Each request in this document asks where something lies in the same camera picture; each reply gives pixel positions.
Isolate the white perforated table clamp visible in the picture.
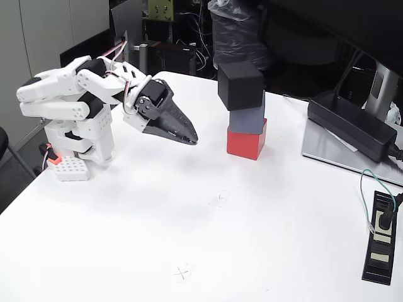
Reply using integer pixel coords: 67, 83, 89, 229
51, 155, 92, 183

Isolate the black power strip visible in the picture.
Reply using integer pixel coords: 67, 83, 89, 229
361, 189, 399, 286

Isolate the crumpled white paper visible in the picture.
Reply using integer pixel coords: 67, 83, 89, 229
385, 103, 403, 127

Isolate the black adapter power cable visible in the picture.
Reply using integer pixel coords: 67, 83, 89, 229
384, 142, 403, 172

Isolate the black monitor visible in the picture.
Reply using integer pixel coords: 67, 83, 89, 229
263, 0, 403, 77

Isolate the black power plug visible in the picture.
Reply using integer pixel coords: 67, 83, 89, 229
377, 192, 403, 230

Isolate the clear tape with X mark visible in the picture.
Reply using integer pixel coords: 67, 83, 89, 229
208, 189, 232, 208
170, 261, 197, 283

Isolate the green perforated panel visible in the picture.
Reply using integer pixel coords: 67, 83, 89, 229
147, 0, 175, 23

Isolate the green wire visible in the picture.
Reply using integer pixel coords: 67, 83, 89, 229
359, 168, 396, 235

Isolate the grey cube block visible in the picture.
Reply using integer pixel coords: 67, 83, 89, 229
229, 91, 267, 136

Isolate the black power adapter brick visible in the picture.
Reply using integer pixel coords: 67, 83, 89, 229
307, 90, 399, 163

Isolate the black chair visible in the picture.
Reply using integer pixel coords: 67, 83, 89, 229
0, 126, 37, 181

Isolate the silver monitor stand neck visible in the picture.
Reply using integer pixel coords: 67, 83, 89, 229
361, 60, 400, 122

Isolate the black cube block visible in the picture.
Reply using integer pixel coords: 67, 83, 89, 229
217, 60, 266, 112

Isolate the black computer case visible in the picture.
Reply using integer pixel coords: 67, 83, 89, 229
147, 40, 198, 77

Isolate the red cube block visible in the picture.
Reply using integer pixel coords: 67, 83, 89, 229
226, 118, 268, 162

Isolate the red white black servo cable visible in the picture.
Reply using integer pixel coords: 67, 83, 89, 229
96, 40, 133, 116

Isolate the orange connector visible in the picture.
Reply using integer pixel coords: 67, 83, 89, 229
46, 143, 62, 165

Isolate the silver monitor base plate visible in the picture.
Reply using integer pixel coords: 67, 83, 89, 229
301, 118, 403, 186

